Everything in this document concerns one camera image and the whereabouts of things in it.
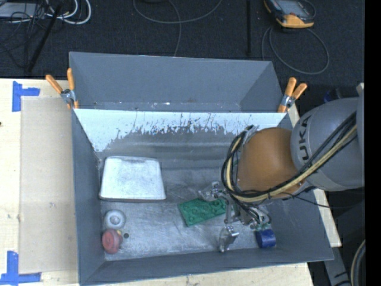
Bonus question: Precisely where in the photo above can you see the blue cylinder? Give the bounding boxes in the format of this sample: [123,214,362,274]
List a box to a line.
[255,228,277,249]

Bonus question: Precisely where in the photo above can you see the white rectangular tray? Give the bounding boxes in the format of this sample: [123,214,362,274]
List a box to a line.
[98,156,167,202]

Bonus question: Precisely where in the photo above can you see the dark green flat block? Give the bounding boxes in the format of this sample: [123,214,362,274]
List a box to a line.
[177,197,229,228]

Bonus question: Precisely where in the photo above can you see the grey metal bin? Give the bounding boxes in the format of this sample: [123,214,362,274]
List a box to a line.
[68,51,335,286]

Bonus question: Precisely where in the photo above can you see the red round wheel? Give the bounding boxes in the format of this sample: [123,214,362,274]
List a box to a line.
[101,229,123,255]

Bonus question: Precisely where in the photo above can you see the pale wood board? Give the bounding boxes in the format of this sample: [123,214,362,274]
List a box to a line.
[18,95,80,275]

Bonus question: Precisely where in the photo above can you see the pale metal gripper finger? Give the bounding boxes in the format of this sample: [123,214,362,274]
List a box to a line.
[197,182,228,202]
[218,225,241,253]

